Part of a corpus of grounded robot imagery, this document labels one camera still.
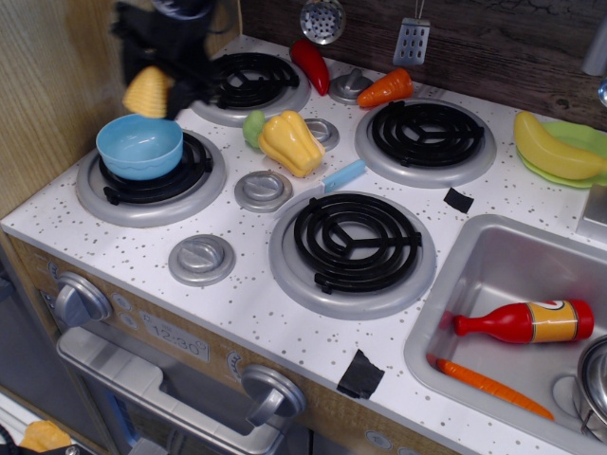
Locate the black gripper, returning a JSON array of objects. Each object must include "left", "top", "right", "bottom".
[{"left": 111, "top": 1, "right": 219, "bottom": 118}]

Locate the yellow toy corn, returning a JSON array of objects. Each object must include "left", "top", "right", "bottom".
[{"left": 122, "top": 65, "right": 171, "bottom": 118}]

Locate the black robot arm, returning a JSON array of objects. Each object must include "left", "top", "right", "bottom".
[{"left": 111, "top": 1, "right": 219, "bottom": 119}]

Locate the light blue plastic bowl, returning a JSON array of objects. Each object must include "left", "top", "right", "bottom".
[{"left": 96, "top": 114, "right": 184, "bottom": 181}]

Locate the back left stove burner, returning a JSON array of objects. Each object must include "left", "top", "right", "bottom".
[{"left": 191, "top": 52, "right": 311, "bottom": 127}]

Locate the stove burner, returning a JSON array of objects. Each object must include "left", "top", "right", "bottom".
[
  {"left": 191, "top": 52, "right": 311, "bottom": 127},
  {"left": 76, "top": 131, "right": 227, "bottom": 228},
  {"left": 268, "top": 192, "right": 436, "bottom": 320},
  {"left": 355, "top": 99, "right": 497, "bottom": 189}
]

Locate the green toy vegetable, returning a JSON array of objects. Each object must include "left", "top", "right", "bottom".
[{"left": 242, "top": 110, "right": 266, "bottom": 150}]

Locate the front left stove burner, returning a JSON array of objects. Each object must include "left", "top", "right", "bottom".
[{"left": 76, "top": 131, "right": 227, "bottom": 228}]

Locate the yellow toy bell pepper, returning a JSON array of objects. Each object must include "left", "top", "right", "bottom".
[{"left": 258, "top": 110, "right": 325, "bottom": 177}]

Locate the silver stove top knob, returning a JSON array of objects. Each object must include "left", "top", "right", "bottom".
[
  {"left": 234, "top": 171, "right": 293, "bottom": 213},
  {"left": 304, "top": 118, "right": 340, "bottom": 152},
  {"left": 168, "top": 234, "right": 236, "bottom": 287},
  {"left": 328, "top": 68, "right": 373, "bottom": 105}
]

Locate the red toy chili pepper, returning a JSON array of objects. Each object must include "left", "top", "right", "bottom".
[{"left": 289, "top": 39, "right": 330, "bottom": 96}]

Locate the silver skimmer spoon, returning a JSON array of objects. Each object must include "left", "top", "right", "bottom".
[{"left": 300, "top": 0, "right": 346, "bottom": 46}]

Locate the short orange toy carrot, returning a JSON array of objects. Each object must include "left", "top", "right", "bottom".
[{"left": 357, "top": 68, "right": 414, "bottom": 108}]

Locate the front right stove burner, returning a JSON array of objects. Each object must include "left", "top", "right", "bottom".
[{"left": 268, "top": 192, "right": 436, "bottom": 320}]

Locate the silver slotted spatula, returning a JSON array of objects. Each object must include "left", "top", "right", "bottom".
[{"left": 393, "top": 0, "right": 431, "bottom": 67}]

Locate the silver oven dial left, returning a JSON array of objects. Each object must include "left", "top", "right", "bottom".
[{"left": 54, "top": 272, "right": 113, "bottom": 327}]

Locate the silver oven dial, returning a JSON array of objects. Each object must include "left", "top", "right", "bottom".
[
  {"left": 241, "top": 364, "right": 306, "bottom": 427},
  {"left": 54, "top": 272, "right": 113, "bottom": 327}
]

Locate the back right stove burner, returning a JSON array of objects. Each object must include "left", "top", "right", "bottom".
[{"left": 355, "top": 99, "right": 497, "bottom": 189}]

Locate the oven clock display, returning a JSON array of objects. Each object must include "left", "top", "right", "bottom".
[{"left": 138, "top": 311, "right": 211, "bottom": 363}]

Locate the black tape piece back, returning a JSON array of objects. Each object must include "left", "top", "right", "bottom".
[{"left": 443, "top": 188, "right": 474, "bottom": 214}]

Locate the black tape piece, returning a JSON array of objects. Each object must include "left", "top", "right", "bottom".
[
  {"left": 337, "top": 350, "right": 385, "bottom": 399},
  {"left": 443, "top": 188, "right": 474, "bottom": 214}
]

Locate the silver oven dial right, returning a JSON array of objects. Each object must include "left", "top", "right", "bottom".
[{"left": 241, "top": 364, "right": 306, "bottom": 427}]

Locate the black tape piece front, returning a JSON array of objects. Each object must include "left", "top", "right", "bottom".
[{"left": 337, "top": 350, "right": 385, "bottom": 399}]

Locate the silver sink basin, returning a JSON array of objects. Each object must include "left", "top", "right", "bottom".
[{"left": 403, "top": 213, "right": 607, "bottom": 455}]

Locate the yellow toy banana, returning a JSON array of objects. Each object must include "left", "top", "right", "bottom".
[{"left": 513, "top": 111, "right": 606, "bottom": 180}]

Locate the orange toy food piece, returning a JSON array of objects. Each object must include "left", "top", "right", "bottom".
[{"left": 18, "top": 421, "right": 72, "bottom": 453}]

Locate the long orange toy carrot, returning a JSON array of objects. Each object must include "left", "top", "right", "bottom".
[{"left": 436, "top": 358, "right": 554, "bottom": 421}]

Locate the green plastic plate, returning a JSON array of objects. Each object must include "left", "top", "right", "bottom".
[{"left": 517, "top": 121, "right": 606, "bottom": 189}]

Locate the silver faucet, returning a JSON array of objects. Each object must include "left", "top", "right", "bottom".
[{"left": 581, "top": 27, "right": 606, "bottom": 106}]

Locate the red toy ketchup bottle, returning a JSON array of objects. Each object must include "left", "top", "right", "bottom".
[{"left": 452, "top": 300, "right": 595, "bottom": 344}]

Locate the silver metal pot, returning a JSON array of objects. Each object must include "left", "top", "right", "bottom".
[{"left": 573, "top": 336, "right": 606, "bottom": 444}]

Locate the blue handled toy knife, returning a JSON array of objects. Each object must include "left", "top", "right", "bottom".
[{"left": 273, "top": 159, "right": 366, "bottom": 219}]

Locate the silver oven door handle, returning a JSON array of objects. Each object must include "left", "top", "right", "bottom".
[{"left": 57, "top": 327, "right": 310, "bottom": 454}]

